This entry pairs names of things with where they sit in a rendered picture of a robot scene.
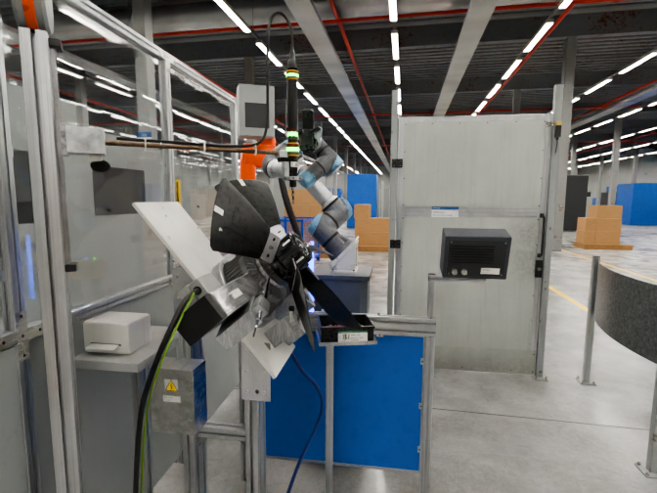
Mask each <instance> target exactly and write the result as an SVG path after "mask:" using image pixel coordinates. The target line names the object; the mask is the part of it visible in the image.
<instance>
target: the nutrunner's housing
mask: <svg viewBox="0 0 657 493"><path fill-rule="evenodd" d="M290 69H294V70H298V67H297V60H296V59H295V53H294V51H293V50H291V51H290V53H289V59H288V61H287V70H290ZM288 157H289V176H297V170H298V157H297V156H288ZM288 181H289V187H296V181H297V180H288Z"/></svg>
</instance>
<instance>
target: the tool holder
mask: <svg viewBox="0 0 657 493"><path fill-rule="evenodd" d="M277 158H278V162H281V163H282V177H283V180H287V181H288V180H297V181H301V180H303V177H301V176H289V157H287V151H279V154H278V155H277Z"/></svg>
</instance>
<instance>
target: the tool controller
mask: <svg viewBox="0 0 657 493"><path fill-rule="evenodd" d="M511 241H512V237H511V235H510V234H509V233H508V232H507V230H506V229H478V228H443V231H442V244H441V256H440V270H441V273H442V277H443V278H468V279H499V280H505V279H506V274H507V267H508V261H509V254H510V248H511Z"/></svg>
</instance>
